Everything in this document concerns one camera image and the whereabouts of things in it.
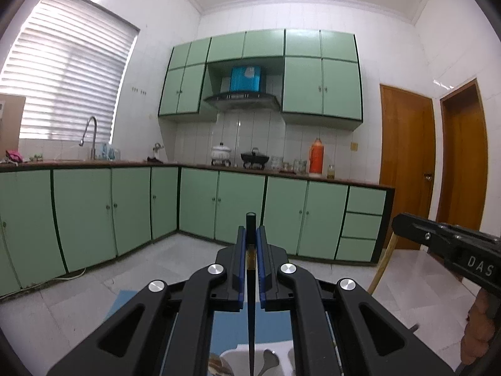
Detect black chopstick gold band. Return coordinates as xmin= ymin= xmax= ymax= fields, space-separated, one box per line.
xmin=245 ymin=212 xmax=256 ymax=376

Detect light wooden chopstick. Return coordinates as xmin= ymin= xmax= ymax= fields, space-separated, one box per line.
xmin=367 ymin=233 xmax=398 ymax=295

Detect dark metal spoon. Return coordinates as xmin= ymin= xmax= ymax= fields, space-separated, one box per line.
xmin=207 ymin=353 xmax=234 ymax=376

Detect green lower kitchen cabinets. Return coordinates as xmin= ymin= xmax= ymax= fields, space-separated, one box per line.
xmin=1 ymin=165 xmax=394 ymax=295

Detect green kitchen cabinets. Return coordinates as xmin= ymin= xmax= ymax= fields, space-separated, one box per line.
xmin=158 ymin=29 xmax=364 ymax=131
xmin=1 ymin=165 xmax=394 ymax=295

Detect chrome kitchen faucet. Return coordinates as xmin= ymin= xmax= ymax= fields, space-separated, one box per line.
xmin=78 ymin=115 xmax=99 ymax=161

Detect green upper kitchen cabinets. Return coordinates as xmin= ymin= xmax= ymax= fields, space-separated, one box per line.
xmin=158 ymin=29 xmax=364 ymax=131

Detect person's right hand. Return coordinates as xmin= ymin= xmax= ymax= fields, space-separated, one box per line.
xmin=460 ymin=289 xmax=495 ymax=365

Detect blue tablecloth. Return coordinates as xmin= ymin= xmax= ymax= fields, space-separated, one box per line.
xmin=105 ymin=290 xmax=293 ymax=355

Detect silver metal spoon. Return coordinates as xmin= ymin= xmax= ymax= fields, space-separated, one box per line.
xmin=258 ymin=349 xmax=279 ymax=376

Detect white plastic cup left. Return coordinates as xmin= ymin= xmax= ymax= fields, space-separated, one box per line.
xmin=220 ymin=340 xmax=296 ymax=376

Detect brown wooden door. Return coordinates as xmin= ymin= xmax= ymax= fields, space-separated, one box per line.
xmin=436 ymin=80 xmax=488 ymax=230
xmin=378 ymin=83 xmax=436 ymax=251

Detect small glass jar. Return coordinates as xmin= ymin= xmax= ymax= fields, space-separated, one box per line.
xmin=327 ymin=165 xmax=335 ymax=179

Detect black wok with lid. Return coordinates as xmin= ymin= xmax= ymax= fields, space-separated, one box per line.
xmin=240 ymin=148 xmax=269 ymax=171

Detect white ceramic pot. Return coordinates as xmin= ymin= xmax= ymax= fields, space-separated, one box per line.
xmin=211 ymin=142 xmax=231 ymax=167

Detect orange thermos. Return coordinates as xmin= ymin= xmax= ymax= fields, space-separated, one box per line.
xmin=308 ymin=138 xmax=324 ymax=177

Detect black range hood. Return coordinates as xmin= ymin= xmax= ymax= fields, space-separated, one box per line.
xmin=204 ymin=91 xmax=280 ymax=112

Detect blue box on hood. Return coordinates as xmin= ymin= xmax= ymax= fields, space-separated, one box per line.
xmin=229 ymin=65 xmax=263 ymax=92

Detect window blinds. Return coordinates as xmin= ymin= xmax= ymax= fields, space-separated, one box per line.
xmin=1 ymin=0 xmax=139 ymax=143

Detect cardboard box with label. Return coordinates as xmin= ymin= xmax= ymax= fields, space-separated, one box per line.
xmin=0 ymin=93 xmax=25 ymax=159

